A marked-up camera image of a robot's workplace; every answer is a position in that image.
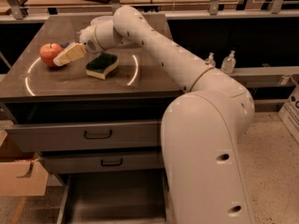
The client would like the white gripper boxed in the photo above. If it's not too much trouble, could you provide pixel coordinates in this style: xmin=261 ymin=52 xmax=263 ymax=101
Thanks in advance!
xmin=53 ymin=25 xmax=102 ymax=66

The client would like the red apple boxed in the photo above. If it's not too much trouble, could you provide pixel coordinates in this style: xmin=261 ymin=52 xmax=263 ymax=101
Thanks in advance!
xmin=39 ymin=43 xmax=63 ymax=67

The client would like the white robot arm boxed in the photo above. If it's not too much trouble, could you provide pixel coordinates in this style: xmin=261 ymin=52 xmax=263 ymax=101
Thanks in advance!
xmin=54 ymin=6 xmax=254 ymax=224

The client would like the grey drawer cabinet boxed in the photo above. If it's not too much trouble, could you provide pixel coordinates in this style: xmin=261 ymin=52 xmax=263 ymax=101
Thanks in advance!
xmin=0 ymin=13 xmax=185 ymax=224

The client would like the grey top drawer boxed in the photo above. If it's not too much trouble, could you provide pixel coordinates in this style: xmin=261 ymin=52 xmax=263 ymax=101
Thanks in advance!
xmin=7 ymin=98 xmax=166 ymax=152

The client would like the grey drawer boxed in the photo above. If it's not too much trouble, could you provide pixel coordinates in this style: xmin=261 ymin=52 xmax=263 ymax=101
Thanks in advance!
xmin=7 ymin=98 xmax=166 ymax=152
xmin=44 ymin=148 xmax=164 ymax=175
xmin=57 ymin=169 xmax=172 ymax=224

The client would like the grey middle drawer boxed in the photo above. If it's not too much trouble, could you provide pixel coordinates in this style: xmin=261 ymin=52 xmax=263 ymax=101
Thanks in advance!
xmin=44 ymin=148 xmax=164 ymax=175

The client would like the grey bottom drawer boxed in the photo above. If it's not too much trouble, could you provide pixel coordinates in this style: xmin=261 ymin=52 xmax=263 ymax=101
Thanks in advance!
xmin=57 ymin=169 xmax=172 ymax=224

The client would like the dark snack bar wrapper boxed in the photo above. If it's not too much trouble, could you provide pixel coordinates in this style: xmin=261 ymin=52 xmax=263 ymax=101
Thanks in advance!
xmin=60 ymin=42 xmax=70 ymax=49

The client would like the green yellow sponge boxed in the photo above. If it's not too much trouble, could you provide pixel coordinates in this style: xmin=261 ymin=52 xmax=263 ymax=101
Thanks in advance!
xmin=86 ymin=52 xmax=119 ymax=80

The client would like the cardboard box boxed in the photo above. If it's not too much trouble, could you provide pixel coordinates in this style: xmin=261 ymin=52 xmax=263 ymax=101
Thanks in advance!
xmin=0 ymin=131 xmax=49 ymax=196

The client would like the left clear sanitizer bottle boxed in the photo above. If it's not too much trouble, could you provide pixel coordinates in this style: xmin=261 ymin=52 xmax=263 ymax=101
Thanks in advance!
xmin=205 ymin=52 xmax=216 ymax=67

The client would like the clear sanitizer bottle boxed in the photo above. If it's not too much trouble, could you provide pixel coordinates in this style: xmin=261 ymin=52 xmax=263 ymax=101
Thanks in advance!
xmin=221 ymin=50 xmax=236 ymax=74
xmin=205 ymin=52 xmax=216 ymax=67

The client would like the right clear sanitizer bottle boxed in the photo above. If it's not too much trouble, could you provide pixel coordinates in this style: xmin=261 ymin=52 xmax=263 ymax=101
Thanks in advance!
xmin=221 ymin=50 xmax=236 ymax=74

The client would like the white printed box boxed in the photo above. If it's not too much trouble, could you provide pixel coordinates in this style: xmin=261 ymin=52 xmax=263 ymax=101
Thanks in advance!
xmin=278 ymin=86 xmax=299 ymax=143

